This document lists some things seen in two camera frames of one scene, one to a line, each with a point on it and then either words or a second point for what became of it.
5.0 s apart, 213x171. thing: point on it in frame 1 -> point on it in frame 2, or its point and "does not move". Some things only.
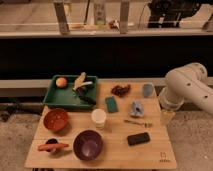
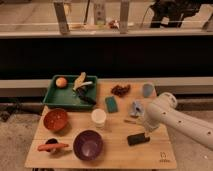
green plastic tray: (70, 91) does not move
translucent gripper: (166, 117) -> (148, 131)
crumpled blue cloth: (137, 109) does not move
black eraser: (137, 139) does not move
